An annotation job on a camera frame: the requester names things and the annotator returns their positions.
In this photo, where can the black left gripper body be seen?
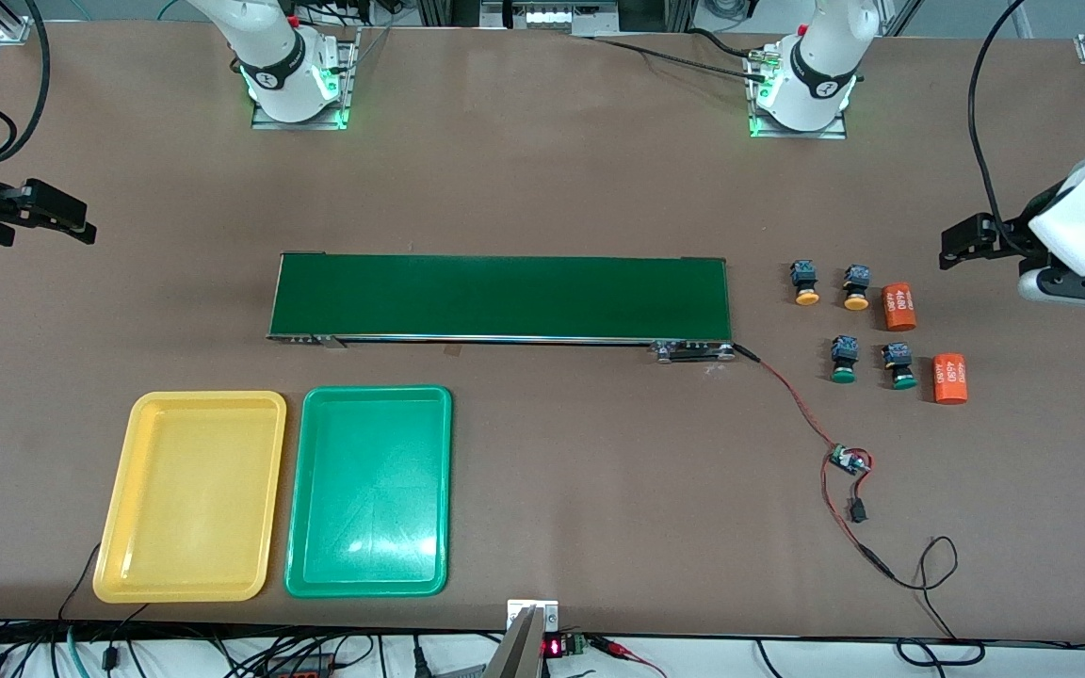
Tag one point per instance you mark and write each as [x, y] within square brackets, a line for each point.
[1002, 237]

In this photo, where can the orange printed cylinder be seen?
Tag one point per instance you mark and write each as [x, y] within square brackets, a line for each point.
[949, 378]
[898, 306]

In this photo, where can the yellow mushroom push button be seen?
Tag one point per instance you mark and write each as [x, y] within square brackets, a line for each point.
[805, 282]
[856, 287]

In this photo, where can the green mushroom push button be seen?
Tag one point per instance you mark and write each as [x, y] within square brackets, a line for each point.
[900, 365]
[845, 360]

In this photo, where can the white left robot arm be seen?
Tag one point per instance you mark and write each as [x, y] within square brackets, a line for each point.
[825, 47]

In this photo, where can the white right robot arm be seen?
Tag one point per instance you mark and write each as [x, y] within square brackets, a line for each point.
[269, 56]

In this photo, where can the small green circuit board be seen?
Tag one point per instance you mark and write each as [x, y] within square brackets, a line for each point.
[849, 460]

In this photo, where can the yellow plastic tray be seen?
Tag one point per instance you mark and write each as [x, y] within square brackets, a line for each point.
[185, 537]

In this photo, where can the green conveyor belt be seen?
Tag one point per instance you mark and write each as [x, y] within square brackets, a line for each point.
[580, 325]

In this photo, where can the green plastic tray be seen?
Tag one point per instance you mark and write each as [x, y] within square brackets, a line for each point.
[368, 527]

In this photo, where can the grey metal control box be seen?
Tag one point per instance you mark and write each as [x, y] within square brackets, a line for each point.
[552, 19]

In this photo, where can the red power strip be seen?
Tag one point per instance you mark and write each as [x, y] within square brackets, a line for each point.
[302, 670]

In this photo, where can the red clip lead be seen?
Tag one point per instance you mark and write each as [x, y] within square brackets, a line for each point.
[613, 648]

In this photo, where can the red digit display module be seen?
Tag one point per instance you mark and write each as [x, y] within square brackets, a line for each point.
[554, 647]

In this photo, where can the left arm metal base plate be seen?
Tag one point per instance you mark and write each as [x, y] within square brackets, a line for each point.
[792, 135]

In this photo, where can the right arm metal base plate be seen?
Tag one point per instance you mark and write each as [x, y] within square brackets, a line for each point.
[298, 124]

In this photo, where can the black frame post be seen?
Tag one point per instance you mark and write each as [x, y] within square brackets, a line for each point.
[444, 11]

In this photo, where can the grey metal camera stand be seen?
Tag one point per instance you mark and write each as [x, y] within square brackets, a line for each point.
[516, 650]

